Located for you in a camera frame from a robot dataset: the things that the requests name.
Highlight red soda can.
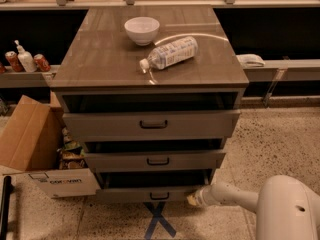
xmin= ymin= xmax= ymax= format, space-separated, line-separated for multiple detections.
xmin=5 ymin=51 xmax=23 ymax=72
xmin=34 ymin=54 xmax=51 ymax=72

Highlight clear plastic water bottle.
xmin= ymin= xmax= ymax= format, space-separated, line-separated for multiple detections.
xmin=139 ymin=36 xmax=198 ymax=73

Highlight grey drawer cabinet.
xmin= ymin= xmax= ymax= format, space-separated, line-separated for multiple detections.
xmin=50 ymin=5 xmax=250 ymax=185

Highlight white folded cloth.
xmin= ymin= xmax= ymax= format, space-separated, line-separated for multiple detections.
xmin=237 ymin=54 xmax=265 ymax=68

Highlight black pole left edge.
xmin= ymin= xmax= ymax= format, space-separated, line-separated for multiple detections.
xmin=0 ymin=176 xmax=13 ymax=240

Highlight grey drawer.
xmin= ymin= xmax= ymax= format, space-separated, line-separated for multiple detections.
xmin=63 ymin=110 xmax=240 ymax=142
xmin=85 ymin=150 xmax=225 ymax=173
xmin=96 ymin=169 xmax=213 ymax=203

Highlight red soda can left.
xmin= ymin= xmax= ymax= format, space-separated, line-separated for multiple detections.
xmin=5 ymin=51 xmax=23 ymax=72

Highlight white soap dispenser bottle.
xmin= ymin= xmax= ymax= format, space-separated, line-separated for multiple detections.
xmin=15 ymin=40 xmax=37 ymax=72

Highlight red soda can right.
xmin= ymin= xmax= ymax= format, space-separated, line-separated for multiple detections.
xmin=34 ymin=54 xmax=51 ymax=72

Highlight snack bags in box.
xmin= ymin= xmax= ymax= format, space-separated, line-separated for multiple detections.
xmin=57 ymin=127 xmax=86 ymax=170

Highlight white ceramic bowl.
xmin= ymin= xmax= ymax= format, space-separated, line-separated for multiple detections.
xmin=124 ymin=17 xmax=160 ymax=46

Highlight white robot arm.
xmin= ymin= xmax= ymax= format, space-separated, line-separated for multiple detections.
xmin=187 ymin=175 xmax=320 ymax=240

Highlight brown cardboard box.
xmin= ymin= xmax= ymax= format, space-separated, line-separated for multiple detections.
xmin=0 ymin=96 xmax=99 ymax=198

